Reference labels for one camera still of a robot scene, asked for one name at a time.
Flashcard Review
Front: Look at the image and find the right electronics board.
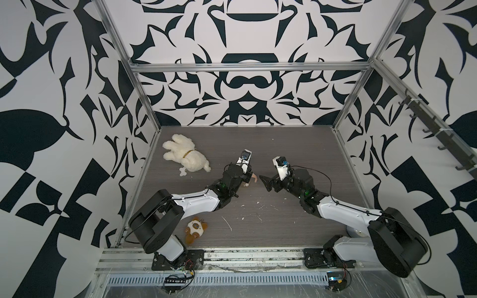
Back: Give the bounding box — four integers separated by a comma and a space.
326, 271, 351, 293

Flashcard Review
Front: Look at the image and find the electronics board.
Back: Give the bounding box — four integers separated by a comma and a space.
326, 271, 351, 293
162, 275, 194, 293

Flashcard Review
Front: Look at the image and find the black wall hook rack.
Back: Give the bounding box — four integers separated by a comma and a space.
399, 89, 477, 180

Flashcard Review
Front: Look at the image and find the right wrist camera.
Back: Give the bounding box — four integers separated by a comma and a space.
272, 156, 289, 181

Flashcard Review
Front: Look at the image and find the white perforated cable duct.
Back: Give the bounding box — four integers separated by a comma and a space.
107, 271, 329, 287

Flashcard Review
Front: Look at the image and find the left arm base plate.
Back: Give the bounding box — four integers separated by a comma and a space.
151, 250, 205, 271

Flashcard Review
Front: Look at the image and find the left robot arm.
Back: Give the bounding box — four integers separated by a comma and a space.
128, 163, 253, 269

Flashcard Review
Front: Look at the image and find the left electronics board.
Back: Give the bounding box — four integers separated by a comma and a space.
162, 275, 194, 293

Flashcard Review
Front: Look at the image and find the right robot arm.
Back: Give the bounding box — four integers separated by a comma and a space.
260, 168, 432, 278

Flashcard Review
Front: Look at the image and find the white plush dog toy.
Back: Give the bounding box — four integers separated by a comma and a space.
162, 134, 211, 173

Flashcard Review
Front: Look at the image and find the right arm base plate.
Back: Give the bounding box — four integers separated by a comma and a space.
303, 248, 356, 269

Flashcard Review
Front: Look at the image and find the small brown white plush toy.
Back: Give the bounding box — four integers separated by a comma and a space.
185, 217, 208, 245

